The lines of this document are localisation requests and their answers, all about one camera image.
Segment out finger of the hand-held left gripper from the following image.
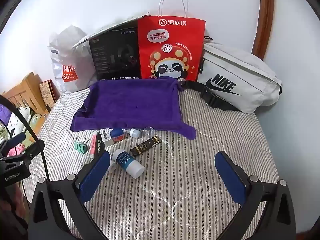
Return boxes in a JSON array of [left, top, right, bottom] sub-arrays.
[[24, 140, 46, 160], [7, 132, 27, 147]]

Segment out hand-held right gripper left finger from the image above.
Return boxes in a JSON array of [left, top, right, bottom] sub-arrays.
[[27, 151, 112, 240]]

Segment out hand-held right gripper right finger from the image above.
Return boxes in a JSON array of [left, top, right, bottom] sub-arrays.
[[214, 151, 297, 240]]

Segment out white tape roll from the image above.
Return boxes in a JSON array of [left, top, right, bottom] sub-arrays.
[[107, 159, 118, 173]]

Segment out black lighter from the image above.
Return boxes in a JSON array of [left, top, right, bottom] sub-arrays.
[[94, 134, 105, 156]]

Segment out green binder clip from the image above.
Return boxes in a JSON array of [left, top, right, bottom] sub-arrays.
[[74, 134, 92, 154]]

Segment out pink highlighter pen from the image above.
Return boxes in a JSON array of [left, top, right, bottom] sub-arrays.
[[90, 131, 98, 159]]

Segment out white bottle blue label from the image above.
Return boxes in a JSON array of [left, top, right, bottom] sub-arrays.
[[111, 148, 145, 179]]

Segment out white charger plug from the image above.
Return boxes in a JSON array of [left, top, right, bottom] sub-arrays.
[[101, 129, 115, 147]]

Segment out small blue jar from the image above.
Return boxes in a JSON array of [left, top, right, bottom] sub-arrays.
[[110, 128, 123, 142]]

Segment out black gold mini bottle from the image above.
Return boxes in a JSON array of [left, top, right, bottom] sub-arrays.
[[130, 135, 161, 159]]

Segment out printed pale cloth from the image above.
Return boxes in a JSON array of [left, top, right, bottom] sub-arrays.
[[5, 106, 33, 138]]

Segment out brown patterned book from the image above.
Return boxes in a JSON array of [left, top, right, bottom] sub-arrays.
[[39, 79, 57, 109]]

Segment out striped quilted bedspread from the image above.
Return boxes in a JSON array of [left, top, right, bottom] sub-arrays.
[[21, 80, 280, 240]]

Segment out purple towel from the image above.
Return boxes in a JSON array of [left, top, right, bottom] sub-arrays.
[[70, 77, 197, 140]]

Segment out white plastic shopping bag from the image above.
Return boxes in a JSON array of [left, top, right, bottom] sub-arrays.
[[48, 25, 98, 93]]

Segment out white waist bag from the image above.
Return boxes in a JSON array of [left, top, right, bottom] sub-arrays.
[[182, 36, 283, 114]]

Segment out black headset box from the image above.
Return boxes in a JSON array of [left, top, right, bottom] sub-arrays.
[[72, 12, 151, 82]]

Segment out red paper panda bag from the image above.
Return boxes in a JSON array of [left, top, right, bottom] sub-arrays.
[[137, 0, 206, 82]]

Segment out black cable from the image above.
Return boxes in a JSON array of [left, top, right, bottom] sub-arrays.
[[0, 94, 51, 179]]

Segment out wooden door frame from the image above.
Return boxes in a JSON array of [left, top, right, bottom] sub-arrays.
[[259, 0, 275, 60]]

